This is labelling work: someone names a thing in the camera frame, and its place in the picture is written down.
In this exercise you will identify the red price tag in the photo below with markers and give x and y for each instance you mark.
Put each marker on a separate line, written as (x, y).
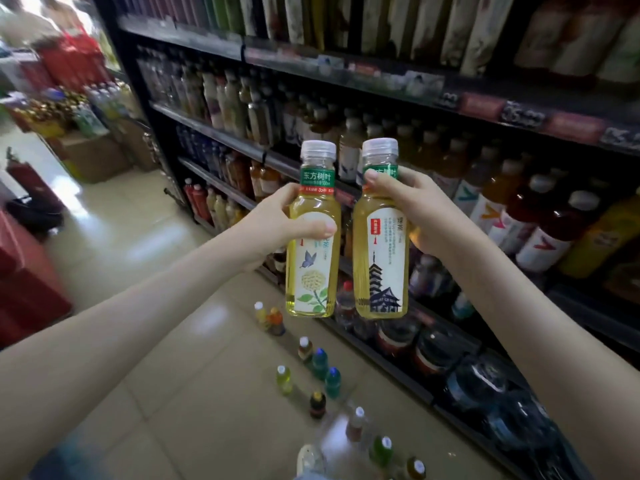
(575, 127)
(482, 107)

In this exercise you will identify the pagoda label tea bottle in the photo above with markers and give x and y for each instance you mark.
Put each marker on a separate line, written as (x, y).
(382, 265)

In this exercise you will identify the dark grey store shelving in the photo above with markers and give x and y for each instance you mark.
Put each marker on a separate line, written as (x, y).
(190, 40)

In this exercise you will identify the row of red yellow bottles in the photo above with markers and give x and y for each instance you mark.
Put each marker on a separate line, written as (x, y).
(200, 203)

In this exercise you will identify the person's right hand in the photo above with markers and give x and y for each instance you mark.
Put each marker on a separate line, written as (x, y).
(430, 210)

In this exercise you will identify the person's left forearm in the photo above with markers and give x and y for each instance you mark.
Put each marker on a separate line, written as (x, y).
(100, 365)

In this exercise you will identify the clear bottle red label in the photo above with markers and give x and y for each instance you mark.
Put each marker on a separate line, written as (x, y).
(356, 425)

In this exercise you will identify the dark bottle yellow cap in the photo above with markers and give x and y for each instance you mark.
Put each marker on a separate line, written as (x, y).
(317, 405)

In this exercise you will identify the amber tea bottle white cap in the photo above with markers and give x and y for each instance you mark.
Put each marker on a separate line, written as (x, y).
(305, 349)

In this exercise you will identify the lime yellow bottle white cap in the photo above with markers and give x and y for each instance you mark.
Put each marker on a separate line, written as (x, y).
(284, 381)

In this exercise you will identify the person's left hand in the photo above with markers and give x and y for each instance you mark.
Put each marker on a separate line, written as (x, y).
(265, 230)

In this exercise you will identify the wrapped pack of water bottles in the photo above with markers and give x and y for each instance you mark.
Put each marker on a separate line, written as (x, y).
(110, 100)

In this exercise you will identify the brown cardboard box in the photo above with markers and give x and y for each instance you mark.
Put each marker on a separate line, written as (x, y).
(135, 145)
(95, 157)

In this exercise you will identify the person's right forearm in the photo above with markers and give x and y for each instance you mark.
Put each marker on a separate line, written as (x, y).
(540, 335)

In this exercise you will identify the teal bottle blue cap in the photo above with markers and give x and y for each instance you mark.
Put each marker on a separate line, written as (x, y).
(319, 365)
(333, 383)

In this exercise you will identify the butterfly label tea bottle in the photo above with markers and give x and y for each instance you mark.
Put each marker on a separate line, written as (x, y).
(312, 275)

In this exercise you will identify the red fire extinguisher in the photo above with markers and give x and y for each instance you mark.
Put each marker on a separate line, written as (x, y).
(30, 185)

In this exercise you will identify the row of dark beverage bottles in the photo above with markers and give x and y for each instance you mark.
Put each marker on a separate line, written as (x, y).
(215, 160)

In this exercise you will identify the green bottle white cap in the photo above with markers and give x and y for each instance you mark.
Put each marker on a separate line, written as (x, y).
(381, 452)

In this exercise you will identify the row of large water jugs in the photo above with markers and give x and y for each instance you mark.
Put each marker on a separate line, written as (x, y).
(470, 385)

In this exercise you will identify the orange bottle yellow cap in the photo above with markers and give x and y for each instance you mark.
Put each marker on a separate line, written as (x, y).
(276, 322)

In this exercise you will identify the pile of yellow goods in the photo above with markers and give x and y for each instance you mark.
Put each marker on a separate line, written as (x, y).
(45, 117)

